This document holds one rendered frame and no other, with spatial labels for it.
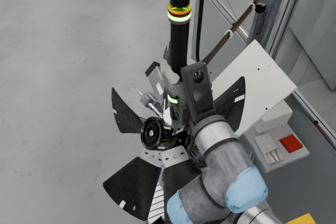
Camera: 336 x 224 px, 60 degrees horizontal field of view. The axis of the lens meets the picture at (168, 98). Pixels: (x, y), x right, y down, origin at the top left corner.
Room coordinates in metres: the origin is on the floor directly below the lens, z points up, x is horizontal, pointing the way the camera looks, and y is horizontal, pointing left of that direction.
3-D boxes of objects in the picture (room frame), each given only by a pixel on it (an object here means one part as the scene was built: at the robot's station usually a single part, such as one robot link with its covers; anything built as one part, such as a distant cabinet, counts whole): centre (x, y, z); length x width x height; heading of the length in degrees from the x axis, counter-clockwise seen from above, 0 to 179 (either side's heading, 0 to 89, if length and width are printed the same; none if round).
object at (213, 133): (0.29, -0.10, 1.60); 0.08 x 0.05 x 0.08; 111
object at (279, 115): (0.85, -0.49, 0.92); 0.17 x 0.16 x 0.11; 111
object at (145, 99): (0.79, 0.09, 1.08); 0.07 x 0.04 x 0.06; 32
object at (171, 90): (0.41, -0.02, 1.62); 0.09 x 0.05 x 0.02; 31
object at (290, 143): (0.70, -0.59, 0.87); 0.08 x 0.08 x 0.02; 24
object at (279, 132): (0.77, -0.49, 0.85); 0.36 x 0.24 x 0.03; 21
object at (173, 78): (0.45, 0.00, 1.60); 0.09 x 0.03 x 0.06; 31
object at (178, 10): (0.47, -0.02, 1.77); 0.04 x 0.04 x 0.03
